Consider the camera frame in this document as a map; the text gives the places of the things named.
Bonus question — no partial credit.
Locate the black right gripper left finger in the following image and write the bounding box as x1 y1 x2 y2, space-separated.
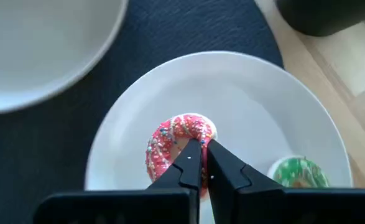
32 138 203 224

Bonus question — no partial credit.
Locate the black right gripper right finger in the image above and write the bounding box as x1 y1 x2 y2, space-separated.
206 139 365 224

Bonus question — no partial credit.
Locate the small pink sprinkled donut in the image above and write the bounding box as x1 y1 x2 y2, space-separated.
144 113 218 200

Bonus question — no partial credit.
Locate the small green frosted donut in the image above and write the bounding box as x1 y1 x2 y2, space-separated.
267 155 330 189

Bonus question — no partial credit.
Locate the small white plate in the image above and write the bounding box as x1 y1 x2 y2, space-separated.
84 50 354 224

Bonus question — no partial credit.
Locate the dark woven round placemat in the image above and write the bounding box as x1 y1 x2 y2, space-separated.
0 0 285 224

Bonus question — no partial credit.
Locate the large beige plate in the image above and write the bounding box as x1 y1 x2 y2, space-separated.
0 0 129 116

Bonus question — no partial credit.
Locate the black plant pot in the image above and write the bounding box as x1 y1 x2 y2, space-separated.
275 0 365 37

